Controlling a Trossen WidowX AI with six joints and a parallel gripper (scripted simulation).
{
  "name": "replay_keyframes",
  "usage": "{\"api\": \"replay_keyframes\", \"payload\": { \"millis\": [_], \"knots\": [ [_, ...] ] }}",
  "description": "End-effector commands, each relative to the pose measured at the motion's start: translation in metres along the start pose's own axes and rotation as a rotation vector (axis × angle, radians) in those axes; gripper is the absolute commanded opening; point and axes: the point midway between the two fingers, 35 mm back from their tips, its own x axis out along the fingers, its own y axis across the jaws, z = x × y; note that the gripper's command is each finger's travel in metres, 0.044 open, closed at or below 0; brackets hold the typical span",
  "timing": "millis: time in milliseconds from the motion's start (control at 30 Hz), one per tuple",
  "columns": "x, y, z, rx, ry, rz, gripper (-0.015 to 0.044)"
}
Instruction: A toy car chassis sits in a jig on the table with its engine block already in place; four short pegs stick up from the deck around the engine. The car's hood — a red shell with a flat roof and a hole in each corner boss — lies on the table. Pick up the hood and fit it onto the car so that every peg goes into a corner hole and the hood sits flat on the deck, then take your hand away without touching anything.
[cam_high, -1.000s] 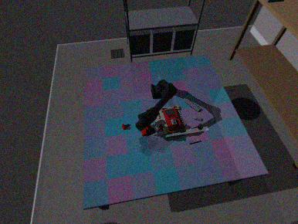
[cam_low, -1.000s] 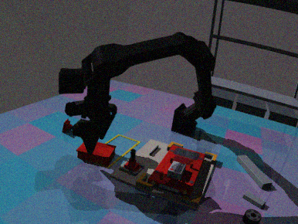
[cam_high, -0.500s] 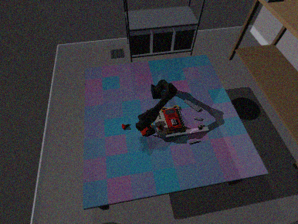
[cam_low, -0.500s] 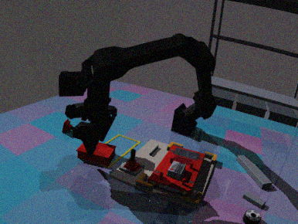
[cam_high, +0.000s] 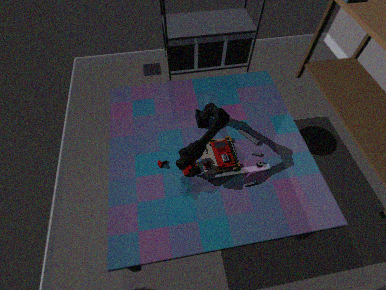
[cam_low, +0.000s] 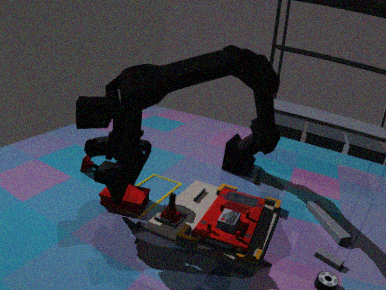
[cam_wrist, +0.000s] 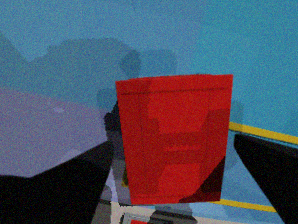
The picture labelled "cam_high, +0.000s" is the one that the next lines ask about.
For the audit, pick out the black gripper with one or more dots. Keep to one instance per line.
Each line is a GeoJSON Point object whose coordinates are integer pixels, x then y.
{"type": "Point", "coordinates": [195, 170]}

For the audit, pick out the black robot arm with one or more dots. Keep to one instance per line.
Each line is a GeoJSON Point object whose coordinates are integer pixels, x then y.
{"type": "Point", "coordinates": [221, 118]}

